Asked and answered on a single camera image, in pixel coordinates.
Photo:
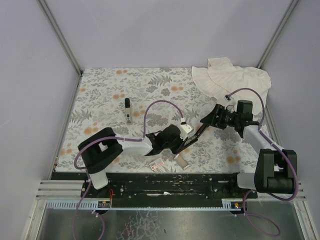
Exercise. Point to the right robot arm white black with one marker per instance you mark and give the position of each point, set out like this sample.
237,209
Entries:
276,167

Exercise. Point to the floral patterned table mat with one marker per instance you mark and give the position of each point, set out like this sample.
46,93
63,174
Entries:
158,96

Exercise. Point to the beige and black stapler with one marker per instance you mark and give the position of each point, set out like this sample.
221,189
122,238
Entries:
128,111

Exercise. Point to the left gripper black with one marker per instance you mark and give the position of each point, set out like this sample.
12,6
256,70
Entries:
180,144

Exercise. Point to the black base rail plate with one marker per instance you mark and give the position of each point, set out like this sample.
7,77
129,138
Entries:
168,191

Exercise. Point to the cardboard staple tray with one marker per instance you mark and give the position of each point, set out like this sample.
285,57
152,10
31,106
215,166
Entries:
181,162

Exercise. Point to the aluminium extrusion crossbar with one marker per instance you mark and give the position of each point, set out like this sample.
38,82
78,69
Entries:
72,189

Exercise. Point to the red white staple box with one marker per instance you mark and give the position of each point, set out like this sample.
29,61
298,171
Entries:
156,163

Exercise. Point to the cream white cloth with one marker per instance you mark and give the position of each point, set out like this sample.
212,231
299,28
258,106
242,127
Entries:
227,84

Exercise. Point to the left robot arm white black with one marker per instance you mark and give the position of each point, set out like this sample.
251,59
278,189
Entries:
101,149

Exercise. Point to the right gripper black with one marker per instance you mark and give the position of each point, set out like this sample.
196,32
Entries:
215,116

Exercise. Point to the left aluminium frame post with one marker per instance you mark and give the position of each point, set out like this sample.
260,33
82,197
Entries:
59,35

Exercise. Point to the aluminium frame post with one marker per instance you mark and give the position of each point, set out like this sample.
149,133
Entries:
59,35
277,33

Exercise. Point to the right aluminium frame post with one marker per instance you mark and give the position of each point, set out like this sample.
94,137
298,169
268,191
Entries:
277,33

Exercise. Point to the white slotted cable duct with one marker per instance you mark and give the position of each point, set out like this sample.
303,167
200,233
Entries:
83,205

